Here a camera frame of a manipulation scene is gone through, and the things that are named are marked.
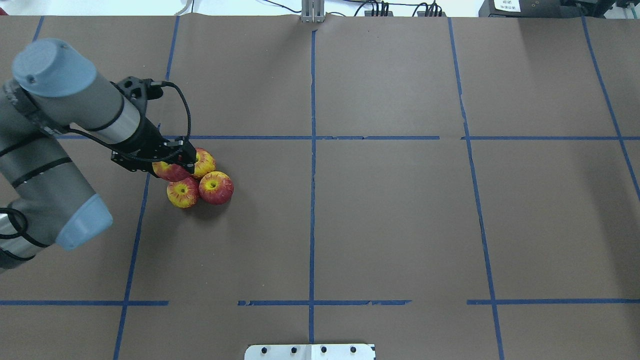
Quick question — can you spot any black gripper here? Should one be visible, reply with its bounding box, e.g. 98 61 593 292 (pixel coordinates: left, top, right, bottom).
110 120 198 174

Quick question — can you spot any red yellow apple far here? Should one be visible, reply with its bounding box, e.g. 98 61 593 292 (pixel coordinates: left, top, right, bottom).
191 147 217 180

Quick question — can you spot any black box on table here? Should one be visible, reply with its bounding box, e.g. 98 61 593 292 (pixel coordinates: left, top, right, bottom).
478 0 582 19

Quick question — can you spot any aluminium frame post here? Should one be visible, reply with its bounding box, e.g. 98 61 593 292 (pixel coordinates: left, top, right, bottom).
300 0 327 23

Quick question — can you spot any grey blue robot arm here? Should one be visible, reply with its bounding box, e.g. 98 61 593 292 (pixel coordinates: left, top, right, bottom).
0 38 197 272

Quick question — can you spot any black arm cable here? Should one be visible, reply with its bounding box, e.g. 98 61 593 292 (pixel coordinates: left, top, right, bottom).
65 80 193 163

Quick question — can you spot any red yellow apple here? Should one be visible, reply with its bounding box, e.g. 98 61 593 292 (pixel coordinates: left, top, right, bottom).
198 171 234 206
191 147 217 180
166 177 201 209

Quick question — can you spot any red yellow apple near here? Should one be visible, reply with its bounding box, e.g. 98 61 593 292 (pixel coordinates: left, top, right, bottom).
198 171 234 206

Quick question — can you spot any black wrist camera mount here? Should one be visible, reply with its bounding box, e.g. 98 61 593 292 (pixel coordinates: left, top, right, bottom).
112 76 163 116

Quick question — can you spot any red yellow apple carried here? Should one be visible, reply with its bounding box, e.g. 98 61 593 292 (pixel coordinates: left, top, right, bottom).
151 161 192 183

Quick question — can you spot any red yellow apple left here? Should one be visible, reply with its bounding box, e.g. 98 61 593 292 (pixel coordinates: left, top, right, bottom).
166 177 201 209

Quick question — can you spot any brown paper table mat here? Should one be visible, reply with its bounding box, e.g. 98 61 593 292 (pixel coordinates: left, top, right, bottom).
1 14 639 360

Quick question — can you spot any white pedestal column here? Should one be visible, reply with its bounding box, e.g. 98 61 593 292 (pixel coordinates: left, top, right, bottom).
243 343 377 360

